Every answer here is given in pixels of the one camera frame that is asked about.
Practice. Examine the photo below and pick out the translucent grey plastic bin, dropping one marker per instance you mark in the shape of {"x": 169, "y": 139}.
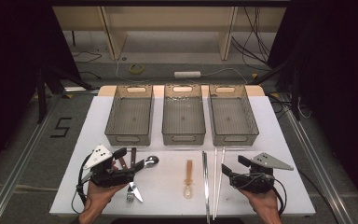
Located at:
{"x": 183, "y": 124}
{"x": 233, "y": 124}
{"x": 130, "y": 124}

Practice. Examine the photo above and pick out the beige wooden desk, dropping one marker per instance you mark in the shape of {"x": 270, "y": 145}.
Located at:
{"x": 167, "y": 18}

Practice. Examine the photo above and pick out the white power strip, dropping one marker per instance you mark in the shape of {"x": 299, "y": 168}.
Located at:
{"x": 187, "y": 74}

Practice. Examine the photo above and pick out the white chopstick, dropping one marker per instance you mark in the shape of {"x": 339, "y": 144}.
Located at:
{"x": 215, "y": 180}
{"x": 220, "y": 180}

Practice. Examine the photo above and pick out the white table sheet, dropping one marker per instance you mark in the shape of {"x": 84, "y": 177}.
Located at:
{"x": 164, "y": 180}

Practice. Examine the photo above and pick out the person's left hand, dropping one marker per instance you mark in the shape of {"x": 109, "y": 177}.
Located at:
{"x": 99, "y": 199}

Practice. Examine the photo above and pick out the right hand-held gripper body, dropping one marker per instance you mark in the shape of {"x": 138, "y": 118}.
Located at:
{"x": 254, "y": 182}

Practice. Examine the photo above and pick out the yellow tape roll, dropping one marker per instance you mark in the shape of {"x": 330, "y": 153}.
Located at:
{"x": 131, "y": 69}

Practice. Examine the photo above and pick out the black curtain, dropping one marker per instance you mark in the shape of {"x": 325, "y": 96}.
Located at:
{"x": 338, "y": 77}
{"x": 9, "y": 62}

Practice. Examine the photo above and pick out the person's right hand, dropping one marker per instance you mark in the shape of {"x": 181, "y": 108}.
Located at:
{"x": 265, "y": 203}

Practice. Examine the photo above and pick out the black metal stand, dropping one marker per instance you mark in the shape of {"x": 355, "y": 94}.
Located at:
{"x": 41, "y": 93}
{"x": 296, "y": 93}

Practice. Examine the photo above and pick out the aluminium floor rail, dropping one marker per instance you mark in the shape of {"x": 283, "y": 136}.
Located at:
{"x": 21, "y": 155}
{"x": 317, "y": 155}

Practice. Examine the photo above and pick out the black frame bar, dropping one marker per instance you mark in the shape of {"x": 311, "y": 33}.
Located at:
{"x": 167, "y": 3}

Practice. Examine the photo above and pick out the wooden spoon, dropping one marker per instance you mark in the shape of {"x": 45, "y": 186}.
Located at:
{"x": 188, "y": 174}

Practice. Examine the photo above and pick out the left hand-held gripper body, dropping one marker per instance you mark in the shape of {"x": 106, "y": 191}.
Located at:
{"x": 105, "y": 177}

